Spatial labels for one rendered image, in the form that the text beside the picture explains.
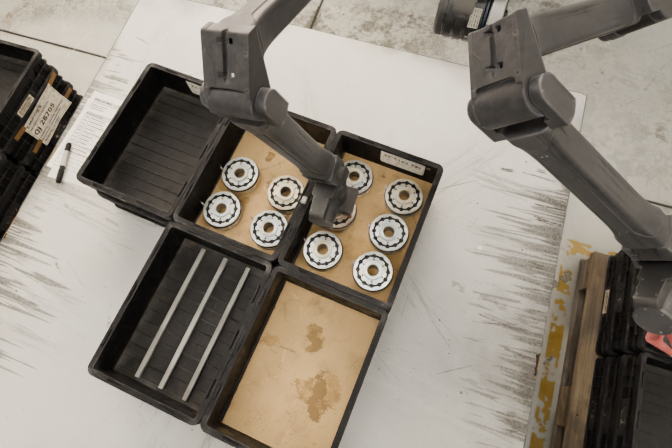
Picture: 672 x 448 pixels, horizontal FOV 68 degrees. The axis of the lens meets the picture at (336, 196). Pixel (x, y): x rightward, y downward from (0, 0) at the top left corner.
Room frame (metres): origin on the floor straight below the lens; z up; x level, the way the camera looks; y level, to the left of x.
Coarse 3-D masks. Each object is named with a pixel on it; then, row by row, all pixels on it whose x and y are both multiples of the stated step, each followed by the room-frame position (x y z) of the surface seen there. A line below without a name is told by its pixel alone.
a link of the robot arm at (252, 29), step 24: (264, 0) 0.52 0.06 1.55; (288, 0) 0.54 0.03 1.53; (216, 24) 0.47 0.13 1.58; (240, 24) 0.46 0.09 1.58; (264, 24) 0.48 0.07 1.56; (288, 24) 0.52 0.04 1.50; (216, 48) 0.44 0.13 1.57; (240, 48) 0.42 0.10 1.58; (264, 48) 0.45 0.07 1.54; (216, 72) 0.42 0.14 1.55; (240, 72) 0.40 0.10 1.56; (264, 72) 0.42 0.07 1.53; (216, 96) 0.40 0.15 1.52; (240, 96) 0.38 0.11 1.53
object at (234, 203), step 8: (224, 192) 0.53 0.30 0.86; (208, 200) 0.51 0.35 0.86; (216, 200) 0.51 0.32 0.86; (232, 200) 0.51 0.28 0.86; (208, 208) 0.49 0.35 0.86; (232, 208) 0.48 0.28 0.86; (240, 208) 0.48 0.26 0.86; (208, 216) 0.47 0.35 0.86; (216, 216) 0.47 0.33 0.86; (232, 216) 0.46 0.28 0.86; (216, 224) 0.44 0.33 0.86; (224, 224) 0.44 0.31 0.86
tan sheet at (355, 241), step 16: (352, 176) 0.54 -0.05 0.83; (384, 176) 0.53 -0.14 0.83; (400, 176) 0.52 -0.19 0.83; (368, 192) 0.48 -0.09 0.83; (384, 192) 0.48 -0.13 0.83; (368, 208) 0.44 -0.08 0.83; (384, 208) 0.43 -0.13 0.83; (352, 224) 0.40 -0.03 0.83; (416, 224) 0.37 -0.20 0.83; (352, 240) 0.35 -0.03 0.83; (368, 240) 0.35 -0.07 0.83; (352, 256) 0.31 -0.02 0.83; (400, 256) 0.29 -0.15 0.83; (320, 272) 0.28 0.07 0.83; (336, 272) 0.28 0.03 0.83; (352, 272) 0.27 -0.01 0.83; (368, 272) 0.26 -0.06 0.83; (352, 288) 0.23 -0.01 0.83
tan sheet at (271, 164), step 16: (240, 144) 0.69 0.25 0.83; (256, 144) 0.68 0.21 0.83; (320, 144) 0.65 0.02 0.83; (256, 160) 0.63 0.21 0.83; (272, 160) 0.62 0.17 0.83; (240, 176) 0.59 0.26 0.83; (272, 176) 0.57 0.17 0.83; (256, 192) 0.53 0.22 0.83; (288, 192) 0.52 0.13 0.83; (224, 208) 0.50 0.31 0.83; (256, 208) 0.48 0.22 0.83; (272, 208) 0.48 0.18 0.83; (208, 224) 0.46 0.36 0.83; (240, 224) 0.44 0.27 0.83; (240, 240) 0.40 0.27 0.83
